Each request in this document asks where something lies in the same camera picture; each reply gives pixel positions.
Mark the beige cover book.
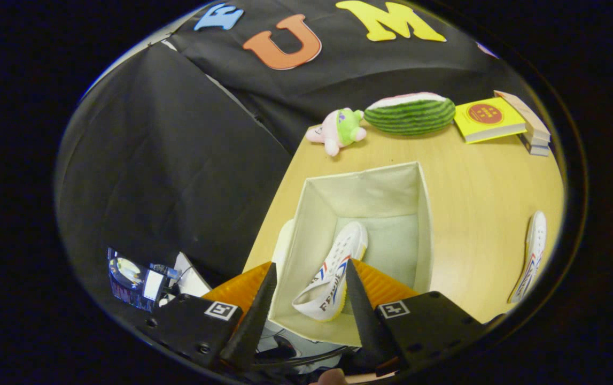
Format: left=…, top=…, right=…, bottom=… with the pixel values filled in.
left=493, top=90, right=551, bottom=142

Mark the yellow book with red circle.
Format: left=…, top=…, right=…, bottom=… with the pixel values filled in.
left=454, top=97, right=527, bottom=144

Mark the watermelon slice plush toy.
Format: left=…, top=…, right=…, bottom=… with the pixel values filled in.
left=364, top=92, right=456, bottom=136

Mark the open laptop computer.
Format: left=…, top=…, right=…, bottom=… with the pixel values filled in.
left=107, top=247, right=165, bottom=312

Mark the white shoe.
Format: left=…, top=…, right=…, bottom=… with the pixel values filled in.
left=292, top=221, right=369, bottom=322
left=508, top=210, right=547, bottom=304

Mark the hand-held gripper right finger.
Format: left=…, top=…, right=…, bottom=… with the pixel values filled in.
left=345, top=259, right=487, bottom=376

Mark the white side desk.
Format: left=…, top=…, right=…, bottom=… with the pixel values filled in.
left=167, top=252, right=213, bottom=300

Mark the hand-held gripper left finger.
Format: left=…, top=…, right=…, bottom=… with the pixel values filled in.
left=146, top=261, right=278, bottom=373

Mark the pink and green plush toy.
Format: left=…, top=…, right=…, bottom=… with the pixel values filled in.
left=306, top=108, right=367, bottom=157

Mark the beige fabric storage box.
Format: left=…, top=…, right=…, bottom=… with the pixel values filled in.
left=268, top=161, right=435, bottom=347

